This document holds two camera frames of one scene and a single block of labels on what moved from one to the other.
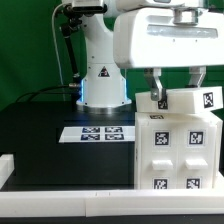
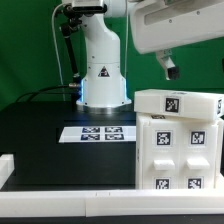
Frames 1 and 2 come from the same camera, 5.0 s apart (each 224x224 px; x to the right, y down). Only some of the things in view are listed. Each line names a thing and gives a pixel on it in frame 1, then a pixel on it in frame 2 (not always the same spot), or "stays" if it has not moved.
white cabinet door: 159,155 stays
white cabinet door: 195,155 stays
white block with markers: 184,100 stays
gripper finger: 157,93 to 168,63
